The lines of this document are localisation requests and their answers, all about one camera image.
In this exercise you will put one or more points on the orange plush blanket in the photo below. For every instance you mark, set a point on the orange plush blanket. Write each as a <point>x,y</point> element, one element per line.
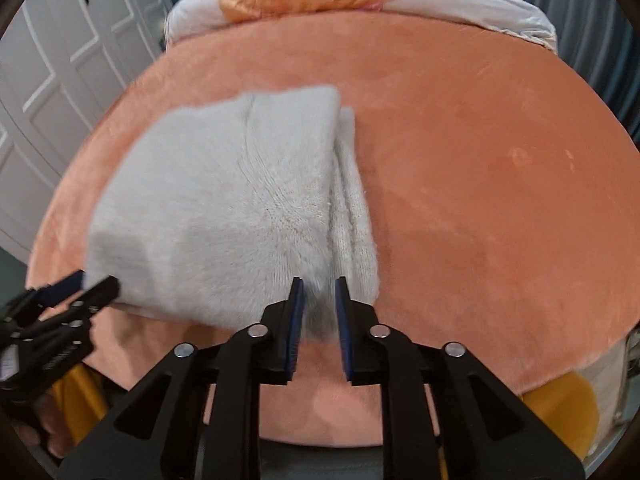
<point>475,185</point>

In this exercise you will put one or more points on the white panelled wardrobe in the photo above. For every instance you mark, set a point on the white panelled wardrobe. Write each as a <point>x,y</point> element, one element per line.
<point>60,70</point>

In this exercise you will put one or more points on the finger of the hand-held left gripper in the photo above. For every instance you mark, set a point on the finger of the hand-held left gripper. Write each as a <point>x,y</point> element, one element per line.
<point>97,295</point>
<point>62,287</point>

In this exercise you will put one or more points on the white knit sweater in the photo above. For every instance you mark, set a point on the white knit sweater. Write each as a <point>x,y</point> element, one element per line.
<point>215,200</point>

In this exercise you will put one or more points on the blue-grey curtain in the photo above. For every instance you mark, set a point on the blue-grey curtain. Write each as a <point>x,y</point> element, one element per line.
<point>590,25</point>

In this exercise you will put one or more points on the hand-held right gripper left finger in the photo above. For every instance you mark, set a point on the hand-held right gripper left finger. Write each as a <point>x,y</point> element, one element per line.
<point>295,325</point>

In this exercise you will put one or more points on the yellow stool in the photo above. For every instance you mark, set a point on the yellow stool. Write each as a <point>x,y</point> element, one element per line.
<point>562,410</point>
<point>80,400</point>

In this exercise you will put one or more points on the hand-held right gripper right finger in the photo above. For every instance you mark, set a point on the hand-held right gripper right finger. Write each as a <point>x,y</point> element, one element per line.
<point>343,330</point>

